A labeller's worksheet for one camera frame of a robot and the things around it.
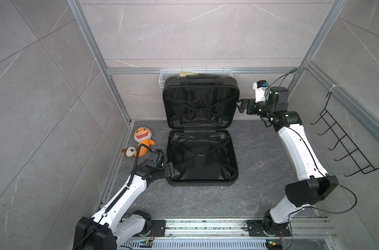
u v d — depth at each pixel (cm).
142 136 101
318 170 43
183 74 88
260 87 63
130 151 99
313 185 42
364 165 58
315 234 76
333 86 70
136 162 57
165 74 92
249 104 65
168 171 73
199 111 90
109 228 40
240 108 67
